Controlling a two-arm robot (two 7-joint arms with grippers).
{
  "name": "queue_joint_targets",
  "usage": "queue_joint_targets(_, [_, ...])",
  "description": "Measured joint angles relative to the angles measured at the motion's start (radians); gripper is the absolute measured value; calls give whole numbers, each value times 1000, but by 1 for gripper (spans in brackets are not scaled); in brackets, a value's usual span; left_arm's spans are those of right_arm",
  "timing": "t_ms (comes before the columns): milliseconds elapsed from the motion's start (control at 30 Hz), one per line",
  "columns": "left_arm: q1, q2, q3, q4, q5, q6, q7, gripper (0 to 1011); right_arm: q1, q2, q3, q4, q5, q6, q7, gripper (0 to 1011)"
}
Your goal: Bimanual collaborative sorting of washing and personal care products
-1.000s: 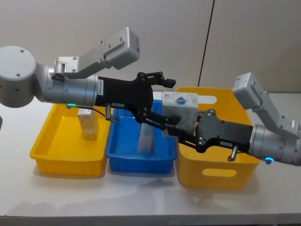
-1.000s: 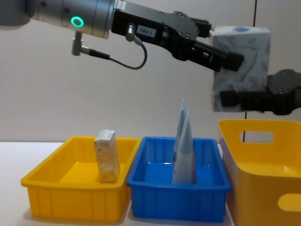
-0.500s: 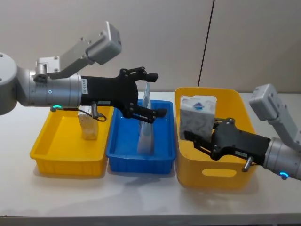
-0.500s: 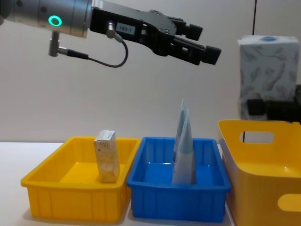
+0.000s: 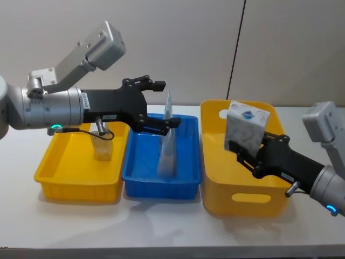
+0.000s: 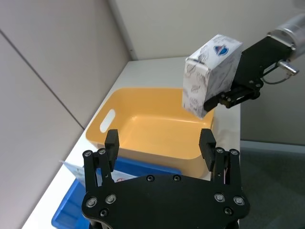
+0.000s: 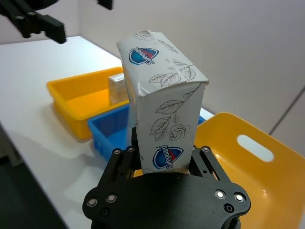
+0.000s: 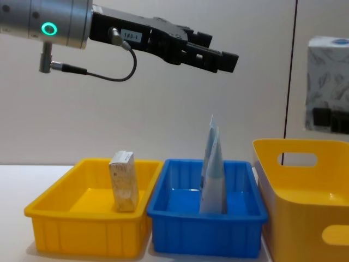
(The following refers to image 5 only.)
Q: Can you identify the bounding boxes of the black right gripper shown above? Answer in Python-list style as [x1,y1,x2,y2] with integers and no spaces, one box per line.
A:
[228,131,325,194]

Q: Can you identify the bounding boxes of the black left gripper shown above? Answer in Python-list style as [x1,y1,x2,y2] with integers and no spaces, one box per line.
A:
[80,75,182,136]

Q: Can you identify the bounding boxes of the white patterned tissue box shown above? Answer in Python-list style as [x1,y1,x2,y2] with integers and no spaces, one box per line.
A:
[223,100,271,159]

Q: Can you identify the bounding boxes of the silvery blue standing pouch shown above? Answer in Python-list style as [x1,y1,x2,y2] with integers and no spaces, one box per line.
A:
[157,88,177,179]

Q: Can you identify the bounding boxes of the blue plastic bin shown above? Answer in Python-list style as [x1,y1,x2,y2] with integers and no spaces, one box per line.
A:
[121,113,202,200]

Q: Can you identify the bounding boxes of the clear plastic cup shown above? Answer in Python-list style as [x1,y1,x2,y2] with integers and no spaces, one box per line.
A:
[90,129,113,162]

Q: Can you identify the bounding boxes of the shallow yellow plastic bin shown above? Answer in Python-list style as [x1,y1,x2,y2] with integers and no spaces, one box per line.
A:
[33,122,130,203]

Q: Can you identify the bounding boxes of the yellow plastic basket with handles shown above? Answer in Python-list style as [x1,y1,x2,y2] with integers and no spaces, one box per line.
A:
[201,99,291,218]

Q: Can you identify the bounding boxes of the left gripper's thin dark cable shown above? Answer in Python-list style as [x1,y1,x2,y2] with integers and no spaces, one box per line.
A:
[47,118,115,141]

